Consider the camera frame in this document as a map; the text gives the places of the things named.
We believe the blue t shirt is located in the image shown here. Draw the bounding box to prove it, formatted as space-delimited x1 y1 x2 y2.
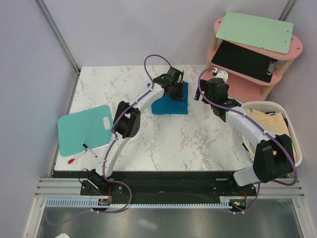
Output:
151 82 188 115

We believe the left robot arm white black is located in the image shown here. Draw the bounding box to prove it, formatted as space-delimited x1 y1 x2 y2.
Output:
87 67 184 195

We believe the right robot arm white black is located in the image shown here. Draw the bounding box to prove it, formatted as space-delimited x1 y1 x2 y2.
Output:
195 77 298 195

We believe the pink three tier shelf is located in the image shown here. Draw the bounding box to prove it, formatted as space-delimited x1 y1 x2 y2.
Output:
206 16 303 102

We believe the black clipboard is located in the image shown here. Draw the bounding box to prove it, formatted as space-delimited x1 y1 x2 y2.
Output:
211 41 277 83

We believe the white laundry basket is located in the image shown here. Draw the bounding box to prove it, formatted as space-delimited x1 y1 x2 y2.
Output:
241 101 304 169

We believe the beige t shirt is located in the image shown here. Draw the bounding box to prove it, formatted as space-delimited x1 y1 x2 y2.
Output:
244 110 299 159

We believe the green board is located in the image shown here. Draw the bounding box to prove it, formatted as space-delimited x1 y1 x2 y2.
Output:
216 12 293 54

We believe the teal cutting board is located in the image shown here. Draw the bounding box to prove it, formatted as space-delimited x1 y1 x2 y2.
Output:
57 105 113 157

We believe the white paper scrap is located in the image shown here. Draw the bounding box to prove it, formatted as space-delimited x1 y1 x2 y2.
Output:
55 233 70 238

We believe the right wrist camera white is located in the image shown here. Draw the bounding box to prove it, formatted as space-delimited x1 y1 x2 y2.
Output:
212 68 228 83

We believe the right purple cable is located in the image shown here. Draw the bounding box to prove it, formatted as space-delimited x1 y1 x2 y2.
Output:
197 67 298 215

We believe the purple cable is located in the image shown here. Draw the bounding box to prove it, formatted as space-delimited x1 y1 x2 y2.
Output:
197 67 298 215
46 54 174 226

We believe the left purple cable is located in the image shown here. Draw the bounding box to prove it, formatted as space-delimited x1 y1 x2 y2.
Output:
46 54 174 226

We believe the aluminium frame post right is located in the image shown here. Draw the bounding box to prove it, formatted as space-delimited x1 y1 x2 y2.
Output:
278 0 296 21

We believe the aluminium frame post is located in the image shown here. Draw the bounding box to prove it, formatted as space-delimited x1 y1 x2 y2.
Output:
34 0 81 75
278 0 296 21

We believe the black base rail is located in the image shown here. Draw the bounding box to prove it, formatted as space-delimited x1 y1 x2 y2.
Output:
53 171 257 204

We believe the white cable duct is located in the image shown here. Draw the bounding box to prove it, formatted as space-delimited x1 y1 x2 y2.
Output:
45 197 232 209

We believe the aluminium frame post left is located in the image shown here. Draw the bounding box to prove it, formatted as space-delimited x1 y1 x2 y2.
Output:
34 0 81 75

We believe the aluminium extrusion rail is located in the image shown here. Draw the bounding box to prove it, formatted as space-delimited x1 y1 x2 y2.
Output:
36 178 305 199

